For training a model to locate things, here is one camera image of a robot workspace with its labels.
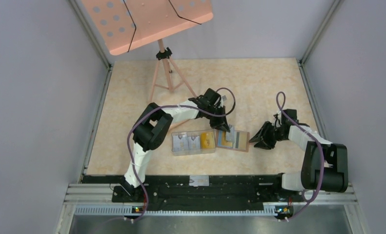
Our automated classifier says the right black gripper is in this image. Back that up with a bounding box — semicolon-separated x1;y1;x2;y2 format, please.
250;121;287;150

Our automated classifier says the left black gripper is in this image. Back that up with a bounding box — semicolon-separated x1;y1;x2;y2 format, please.
205;105;229;133

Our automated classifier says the brown leather card holder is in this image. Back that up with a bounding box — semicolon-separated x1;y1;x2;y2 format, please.
216;130;250;152

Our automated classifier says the clear plastic card box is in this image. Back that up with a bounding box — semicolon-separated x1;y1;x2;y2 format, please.
171;130;216;156

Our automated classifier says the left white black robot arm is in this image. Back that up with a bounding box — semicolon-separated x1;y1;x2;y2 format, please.
120;88;236;202

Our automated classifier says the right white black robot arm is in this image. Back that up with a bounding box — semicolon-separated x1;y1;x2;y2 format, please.
249;109;348;201

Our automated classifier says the yellow credit card stack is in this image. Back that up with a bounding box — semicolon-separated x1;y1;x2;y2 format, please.
200;131;215;149

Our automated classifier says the grey white credit card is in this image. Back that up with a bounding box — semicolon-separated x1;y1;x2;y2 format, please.
172;134;189;152

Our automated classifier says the fallen silver credit card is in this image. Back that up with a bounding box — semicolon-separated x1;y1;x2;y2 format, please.
189;175;210;187

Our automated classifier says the pink music stand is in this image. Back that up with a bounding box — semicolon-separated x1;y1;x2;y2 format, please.
82;0;214;99

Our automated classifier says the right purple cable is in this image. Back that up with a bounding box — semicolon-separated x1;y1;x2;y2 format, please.
275;91;325;222

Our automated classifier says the purple cable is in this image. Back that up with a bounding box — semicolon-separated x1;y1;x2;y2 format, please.
275;91;325;222
126;87;236;223

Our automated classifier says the pink cylindrical handle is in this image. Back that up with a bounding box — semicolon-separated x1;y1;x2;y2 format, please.
170;119;189;129

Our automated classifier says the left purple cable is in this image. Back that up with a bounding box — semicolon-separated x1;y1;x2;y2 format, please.
126;87;236;223

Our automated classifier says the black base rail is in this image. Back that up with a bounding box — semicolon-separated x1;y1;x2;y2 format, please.
111;174;305;213

